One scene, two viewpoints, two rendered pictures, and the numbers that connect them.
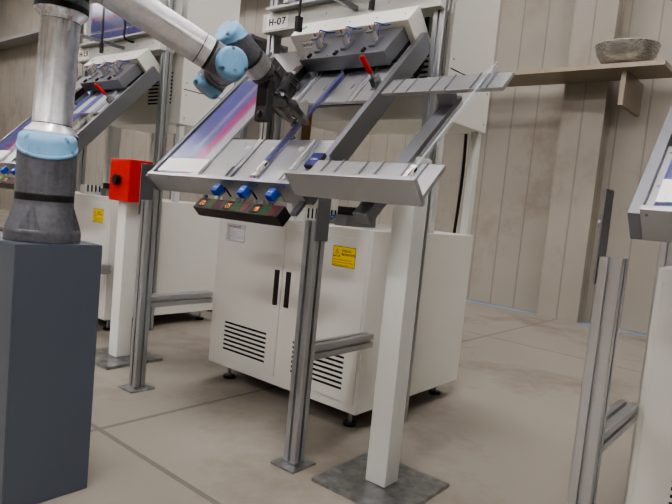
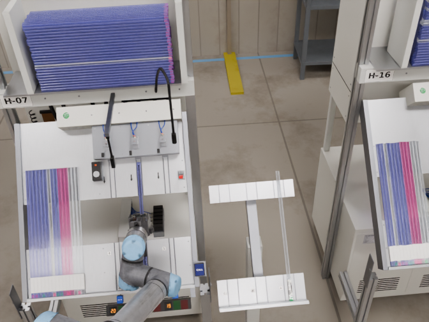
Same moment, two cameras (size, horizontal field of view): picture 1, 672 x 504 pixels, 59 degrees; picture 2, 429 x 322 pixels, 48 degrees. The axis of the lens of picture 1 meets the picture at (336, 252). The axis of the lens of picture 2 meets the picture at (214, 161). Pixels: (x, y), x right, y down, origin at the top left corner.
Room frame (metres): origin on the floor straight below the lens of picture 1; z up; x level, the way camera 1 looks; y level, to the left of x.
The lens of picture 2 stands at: (0.54, 0.84, 2.32)
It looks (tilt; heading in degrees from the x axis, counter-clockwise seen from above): 39 degrees down; 318
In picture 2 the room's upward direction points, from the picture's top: 2 degrees counter-clockwise
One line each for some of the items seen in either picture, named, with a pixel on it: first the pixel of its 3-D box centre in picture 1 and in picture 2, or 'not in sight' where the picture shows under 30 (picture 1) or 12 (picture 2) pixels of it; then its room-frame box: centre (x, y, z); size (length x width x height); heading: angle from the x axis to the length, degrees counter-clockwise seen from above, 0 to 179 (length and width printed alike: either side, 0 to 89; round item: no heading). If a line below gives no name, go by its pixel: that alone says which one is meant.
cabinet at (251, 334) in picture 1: (340, 305); (133, 242); (2.20, -0.04, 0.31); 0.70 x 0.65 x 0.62; 51
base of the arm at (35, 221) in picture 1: (43, 216); not in sight; (1.27, 0.63, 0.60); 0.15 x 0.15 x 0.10
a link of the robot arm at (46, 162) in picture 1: (46, 162); not in sight; (1.27, 0.63, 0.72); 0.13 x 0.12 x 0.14; 25
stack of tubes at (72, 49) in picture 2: not in sight; (103, 48); (2.07, -0.01, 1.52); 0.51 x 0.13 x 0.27; 51
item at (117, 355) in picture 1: (125, 260); not in sight; (2.29, 0.82, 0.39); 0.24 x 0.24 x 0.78; 51
